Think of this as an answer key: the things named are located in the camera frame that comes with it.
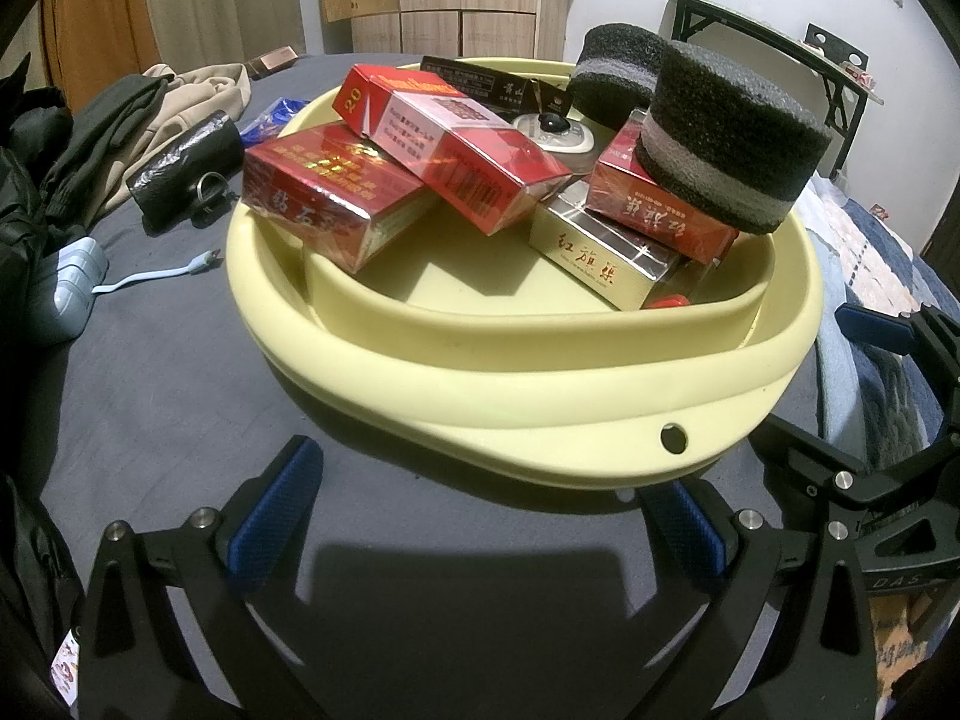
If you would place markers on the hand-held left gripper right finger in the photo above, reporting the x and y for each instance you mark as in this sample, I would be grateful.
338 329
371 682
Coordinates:
686 532

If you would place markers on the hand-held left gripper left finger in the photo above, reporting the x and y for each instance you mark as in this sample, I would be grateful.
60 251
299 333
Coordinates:
274 510

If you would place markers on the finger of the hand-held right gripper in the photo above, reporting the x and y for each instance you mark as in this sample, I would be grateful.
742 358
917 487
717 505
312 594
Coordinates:
870 322
810 457

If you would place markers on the small red cap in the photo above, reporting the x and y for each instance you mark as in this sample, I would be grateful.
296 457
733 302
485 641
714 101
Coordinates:
667 301

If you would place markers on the pale yellow plastic basin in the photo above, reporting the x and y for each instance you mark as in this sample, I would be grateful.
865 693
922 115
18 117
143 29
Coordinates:
525 390

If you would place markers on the black foam cylinder grey stripe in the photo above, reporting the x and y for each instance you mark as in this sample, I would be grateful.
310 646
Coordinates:
615 82
735 142

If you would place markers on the shiny red cigarette box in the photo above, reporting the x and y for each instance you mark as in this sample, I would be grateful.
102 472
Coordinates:
645 202

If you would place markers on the dark red cigarette box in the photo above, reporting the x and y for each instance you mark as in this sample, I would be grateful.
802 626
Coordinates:
322 195

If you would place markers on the red and white cigarette pack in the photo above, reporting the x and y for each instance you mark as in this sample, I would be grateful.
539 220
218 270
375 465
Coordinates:
450 142

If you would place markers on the blue white checkered blanket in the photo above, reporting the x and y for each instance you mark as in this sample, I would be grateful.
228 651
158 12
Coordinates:
870 255

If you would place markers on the red white packet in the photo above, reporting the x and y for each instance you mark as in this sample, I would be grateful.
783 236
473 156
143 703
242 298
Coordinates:
861 75

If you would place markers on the white printed sticker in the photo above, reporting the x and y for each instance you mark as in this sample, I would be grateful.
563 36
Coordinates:
64 664

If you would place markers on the shiny gold cigarette box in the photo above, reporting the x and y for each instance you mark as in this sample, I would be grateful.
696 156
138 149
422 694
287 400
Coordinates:
600 259

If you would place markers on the black chair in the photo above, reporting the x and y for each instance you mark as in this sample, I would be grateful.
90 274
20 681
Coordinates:
832 45

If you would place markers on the light blue charger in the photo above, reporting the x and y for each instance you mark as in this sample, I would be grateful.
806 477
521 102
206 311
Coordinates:
67 285

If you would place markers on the black folding table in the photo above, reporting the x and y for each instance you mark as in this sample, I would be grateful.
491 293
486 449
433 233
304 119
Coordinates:
750 22

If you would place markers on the black plastic wrapped bundle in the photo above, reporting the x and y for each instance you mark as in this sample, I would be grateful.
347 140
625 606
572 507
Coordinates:
184 165

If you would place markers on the small black cigarette box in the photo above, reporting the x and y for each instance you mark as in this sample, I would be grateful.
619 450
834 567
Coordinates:
551 96

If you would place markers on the blue plastic packet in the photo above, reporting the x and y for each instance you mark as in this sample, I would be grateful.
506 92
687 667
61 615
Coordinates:
270 112

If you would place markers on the black clothing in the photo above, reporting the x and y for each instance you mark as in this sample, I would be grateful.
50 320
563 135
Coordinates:
19 202

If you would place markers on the dark green jacket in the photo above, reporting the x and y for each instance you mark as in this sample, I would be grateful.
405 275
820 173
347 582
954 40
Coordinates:
97 135

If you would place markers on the pile of clothes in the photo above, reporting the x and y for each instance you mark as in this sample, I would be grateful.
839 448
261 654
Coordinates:
202 90

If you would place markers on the copper coloured small box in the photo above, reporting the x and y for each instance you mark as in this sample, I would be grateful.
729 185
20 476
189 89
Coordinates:
270 60

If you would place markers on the light wood cabinet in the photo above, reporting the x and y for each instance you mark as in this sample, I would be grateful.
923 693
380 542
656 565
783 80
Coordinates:
450 0

